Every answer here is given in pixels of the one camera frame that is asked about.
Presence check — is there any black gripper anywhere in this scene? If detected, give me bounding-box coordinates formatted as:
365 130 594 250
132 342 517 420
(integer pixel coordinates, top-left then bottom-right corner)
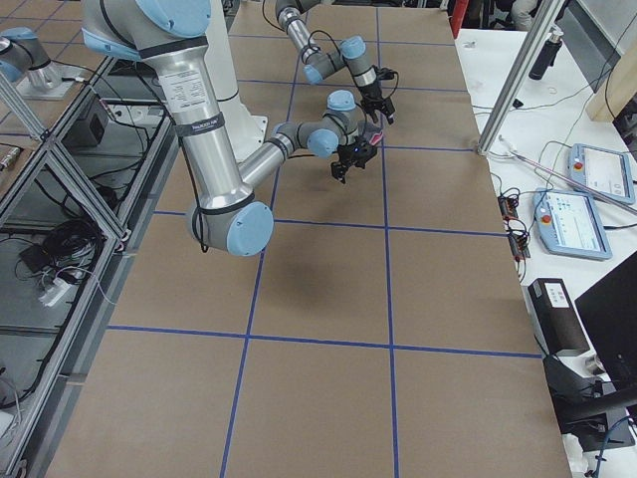
358 67 398 124
330 138 377 184

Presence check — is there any pink and grey towel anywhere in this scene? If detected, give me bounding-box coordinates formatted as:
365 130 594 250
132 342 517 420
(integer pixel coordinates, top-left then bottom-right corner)
361 123 383 146

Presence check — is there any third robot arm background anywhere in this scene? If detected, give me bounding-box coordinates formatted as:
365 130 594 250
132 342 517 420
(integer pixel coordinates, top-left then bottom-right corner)
1 27 73 101

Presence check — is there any small circuit board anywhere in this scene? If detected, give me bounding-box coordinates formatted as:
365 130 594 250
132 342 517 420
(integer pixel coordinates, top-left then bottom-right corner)
498 195 519 220

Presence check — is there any black bottle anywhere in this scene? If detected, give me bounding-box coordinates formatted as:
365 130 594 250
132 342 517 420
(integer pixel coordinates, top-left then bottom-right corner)
529 31 563 81

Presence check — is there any near teach pendant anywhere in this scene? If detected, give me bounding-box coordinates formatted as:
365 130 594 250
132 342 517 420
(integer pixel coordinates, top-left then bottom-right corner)
532 188 612 261

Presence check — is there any teach pendant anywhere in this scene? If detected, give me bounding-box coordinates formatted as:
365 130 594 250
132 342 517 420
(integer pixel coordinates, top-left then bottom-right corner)
568 143 636 205
532 188 612 261

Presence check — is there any far teach pendant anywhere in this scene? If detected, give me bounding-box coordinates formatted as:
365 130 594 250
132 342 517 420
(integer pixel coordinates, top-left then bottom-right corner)
568 143 636 205

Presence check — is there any black box with label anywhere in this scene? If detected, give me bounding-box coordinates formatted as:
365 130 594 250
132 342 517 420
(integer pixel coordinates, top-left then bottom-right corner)
528 278 590 357

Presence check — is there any black monitor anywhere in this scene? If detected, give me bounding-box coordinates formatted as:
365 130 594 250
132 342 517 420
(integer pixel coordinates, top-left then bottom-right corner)
575 253 636 382

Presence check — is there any white power strip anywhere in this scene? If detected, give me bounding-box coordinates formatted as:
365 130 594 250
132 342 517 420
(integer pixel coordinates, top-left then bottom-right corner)
39 278 71 308

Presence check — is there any black power adapter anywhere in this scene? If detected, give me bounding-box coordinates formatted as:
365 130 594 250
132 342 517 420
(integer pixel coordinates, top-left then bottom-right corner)
19 244 51 273

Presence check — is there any black monitor stand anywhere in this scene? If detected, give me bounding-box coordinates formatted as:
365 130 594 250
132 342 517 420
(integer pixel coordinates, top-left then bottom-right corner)
542 357 636 452

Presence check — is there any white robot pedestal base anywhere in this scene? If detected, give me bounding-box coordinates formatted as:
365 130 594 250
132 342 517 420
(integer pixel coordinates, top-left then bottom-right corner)
205 0 269 162

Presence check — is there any aluminium frame post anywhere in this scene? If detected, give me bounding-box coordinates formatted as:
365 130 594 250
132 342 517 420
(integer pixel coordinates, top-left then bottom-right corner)
477 0 565 156

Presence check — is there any black box under frame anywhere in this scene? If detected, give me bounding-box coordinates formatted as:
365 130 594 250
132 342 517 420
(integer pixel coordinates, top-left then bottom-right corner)
62 96 109 148

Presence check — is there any aluminium frame rail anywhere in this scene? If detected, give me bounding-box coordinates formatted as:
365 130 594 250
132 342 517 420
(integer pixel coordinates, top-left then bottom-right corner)
1 60 177 477

